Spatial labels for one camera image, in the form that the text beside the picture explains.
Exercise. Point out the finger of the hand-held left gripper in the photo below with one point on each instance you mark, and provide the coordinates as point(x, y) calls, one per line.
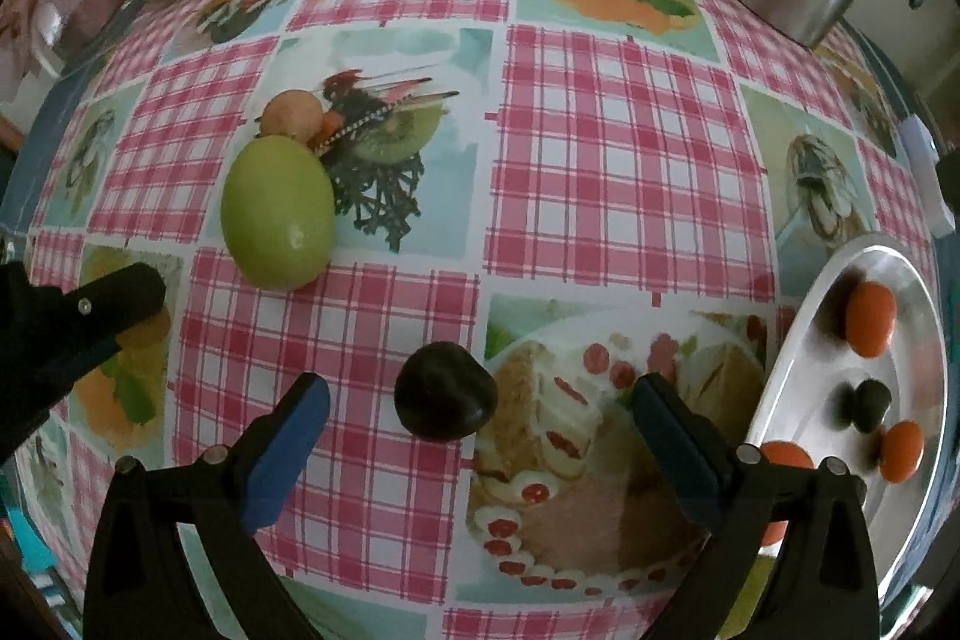
point(105, 310)

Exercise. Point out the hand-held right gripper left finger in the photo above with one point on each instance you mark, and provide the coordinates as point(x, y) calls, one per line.
point(289, 452)

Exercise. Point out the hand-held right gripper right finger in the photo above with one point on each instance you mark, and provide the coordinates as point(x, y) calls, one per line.
point(679, 452)

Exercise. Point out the large orange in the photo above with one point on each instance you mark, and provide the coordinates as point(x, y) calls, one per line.
point(784, 456)
point(901, 451)

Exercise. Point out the dark purple plum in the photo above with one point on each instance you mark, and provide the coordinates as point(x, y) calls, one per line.
point(446, 394)
point(871, 405)

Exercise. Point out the round metal tray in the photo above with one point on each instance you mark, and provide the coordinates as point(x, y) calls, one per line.
point(911, 535)

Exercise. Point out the small oval orange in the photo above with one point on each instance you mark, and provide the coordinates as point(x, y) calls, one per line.
point(870, 319)

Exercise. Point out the small brown round fruit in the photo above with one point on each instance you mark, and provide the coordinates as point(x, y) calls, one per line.
point(289, 111)

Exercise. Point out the checkered fruit print tablecloth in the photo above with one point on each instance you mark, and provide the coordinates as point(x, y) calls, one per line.
point(600, 160)

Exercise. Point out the white plastic device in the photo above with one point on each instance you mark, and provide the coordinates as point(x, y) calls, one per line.
point(919, 153)

